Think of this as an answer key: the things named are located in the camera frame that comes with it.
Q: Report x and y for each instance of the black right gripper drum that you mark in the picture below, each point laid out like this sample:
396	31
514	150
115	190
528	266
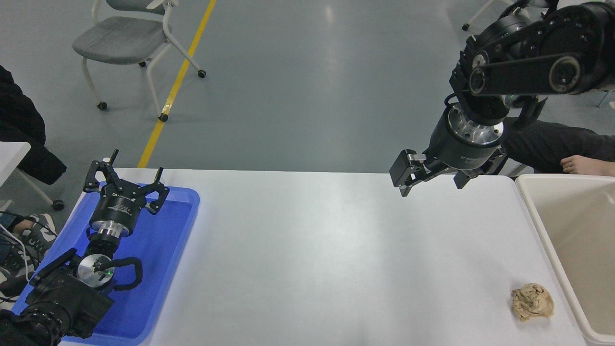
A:
461	151

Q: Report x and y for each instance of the grey padded wheeled chair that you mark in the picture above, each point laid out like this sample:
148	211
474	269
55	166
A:
122	41

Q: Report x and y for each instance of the person's hand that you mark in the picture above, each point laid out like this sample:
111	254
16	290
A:
588	166

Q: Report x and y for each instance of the large pale plastic bin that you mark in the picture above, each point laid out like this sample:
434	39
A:
576	230

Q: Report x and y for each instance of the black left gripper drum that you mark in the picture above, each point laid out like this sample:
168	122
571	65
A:
117	205

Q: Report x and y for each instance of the tan paper ball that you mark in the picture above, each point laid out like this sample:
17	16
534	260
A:
532	302

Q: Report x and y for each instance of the person with bent leg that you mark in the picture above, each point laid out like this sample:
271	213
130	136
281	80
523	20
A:
552	144

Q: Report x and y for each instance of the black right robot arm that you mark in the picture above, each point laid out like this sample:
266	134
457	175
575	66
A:
543	53

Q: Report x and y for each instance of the patterned person's shoe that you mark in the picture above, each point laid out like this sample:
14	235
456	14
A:
36	242

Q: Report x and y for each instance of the white wheeled chair frame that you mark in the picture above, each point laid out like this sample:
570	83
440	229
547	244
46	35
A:
480	13

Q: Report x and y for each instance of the blue plastic tray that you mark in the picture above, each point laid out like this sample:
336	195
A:
158	250

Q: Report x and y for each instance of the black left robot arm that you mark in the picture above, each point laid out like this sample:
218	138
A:
62	298

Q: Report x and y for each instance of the person in dark clothes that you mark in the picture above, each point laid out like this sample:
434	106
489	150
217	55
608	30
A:
19	129

